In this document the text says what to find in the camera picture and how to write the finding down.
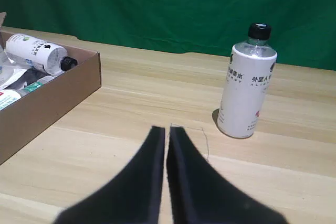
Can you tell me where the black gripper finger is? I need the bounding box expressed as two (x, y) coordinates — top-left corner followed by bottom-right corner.
(167, 126), (289, 224)
(54, 126), (166, 224)

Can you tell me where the white paper sheet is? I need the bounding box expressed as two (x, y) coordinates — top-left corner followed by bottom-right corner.
(0, 67), (27, 90)

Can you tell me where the green backdrop cloth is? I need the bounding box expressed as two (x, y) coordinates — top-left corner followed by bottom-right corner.
(0, 0), (336, 72)

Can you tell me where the clear bottle green label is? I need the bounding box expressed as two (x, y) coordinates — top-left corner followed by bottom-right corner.
(0, 75), (57, 112)

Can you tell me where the brown cardboard box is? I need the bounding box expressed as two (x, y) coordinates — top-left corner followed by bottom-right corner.
(0, 11), (102, 166)

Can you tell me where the white bottle black cap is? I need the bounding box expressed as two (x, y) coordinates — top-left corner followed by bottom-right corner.
(217, 23), (278, 139)
(5, 33), (78, 76)

